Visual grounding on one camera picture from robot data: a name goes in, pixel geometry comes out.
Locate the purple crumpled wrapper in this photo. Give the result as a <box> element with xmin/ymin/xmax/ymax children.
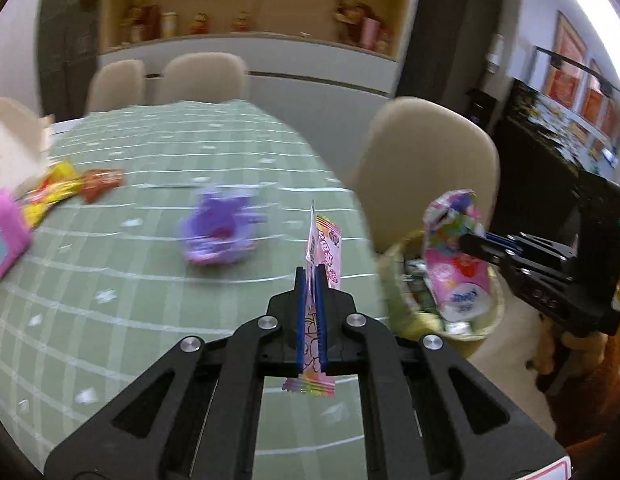
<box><xmin>179</xmin><ymin>188</ymin><xmax>267</xmax><ymax>266</ymax></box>

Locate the yellow trash bin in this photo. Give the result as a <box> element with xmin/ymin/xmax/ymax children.
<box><xmin>377</xmin><ymin>231</ymin><xmax>506</xmax><ymax>358</ymax></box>

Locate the beige chair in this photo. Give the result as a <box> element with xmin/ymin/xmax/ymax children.
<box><xmin>86</xmin><ymin>60</ymin><xmax>146</xmax><ymax>115</ymax></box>
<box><xmin>156</xmin><ymin>52</ymin><xmax>249</xmax><ymax>104</ymax></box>
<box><xmin>349</xmin><ymin>96</ymin><xmax>500</xmax><ymax>254</ymax></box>

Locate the pink candy wrapper strip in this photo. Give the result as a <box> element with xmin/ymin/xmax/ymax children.
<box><xmin>282</xmin><ymin>205</ymin><xmax>342</xmax><ymax>399</ymax></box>

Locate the beige chair middle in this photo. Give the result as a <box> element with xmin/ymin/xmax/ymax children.
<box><xmin>156</xmin><ymin>52</ymin><xmax>249</xmax><ymax>104</ymax></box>

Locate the pink colourful snack bag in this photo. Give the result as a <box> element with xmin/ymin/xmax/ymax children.
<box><xmin>421</xmin><ymin>190</ymin><xmax>491</xmax><ymax>323</ymax></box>

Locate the wooden wall shelf unit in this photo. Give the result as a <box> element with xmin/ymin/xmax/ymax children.
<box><xmin>98</xmin><ymin>0</ymin><xmax>416</xmax><ymax>61</ymax></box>

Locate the green grid tablecloth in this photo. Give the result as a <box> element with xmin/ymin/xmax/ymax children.
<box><xmin>0</xmin><ymin>101</ymin><xmax>386</xmax><ymax>469</ymax></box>

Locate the beige mesh food cover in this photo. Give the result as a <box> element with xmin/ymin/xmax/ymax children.
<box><xmin>0</xmin><ymin>96</ymin><xmax>54</xmax><ymax>198</ymax></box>

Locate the right hand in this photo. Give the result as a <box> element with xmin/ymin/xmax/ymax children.
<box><xmin>531</xmin><ymin>318</ymin><xmax>609</xmax><ymax>396</ymax></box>

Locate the beige chair far left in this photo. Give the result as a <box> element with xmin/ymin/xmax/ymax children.
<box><xmin>86</xmin><ymin>60</ymin><xmax>146</xmax><ymax>115</ymax></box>

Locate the beige chair near right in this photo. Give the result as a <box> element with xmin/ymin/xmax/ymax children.
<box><xmin>349</xmin><ymin>96</ymin><xmax>500</xmax><ymax>254</ymax></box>

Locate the pink toy box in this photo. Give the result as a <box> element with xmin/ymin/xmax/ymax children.
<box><xmin>0</xmin><ymin>190</ymin><xmax>32</xmax><ymax>281</ymax></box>

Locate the red egg snack packet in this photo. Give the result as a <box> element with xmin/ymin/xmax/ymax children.
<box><xmin>81</xmin><ymin>169</ymin><xmax>124</xmax><ymax>204</ymax></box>

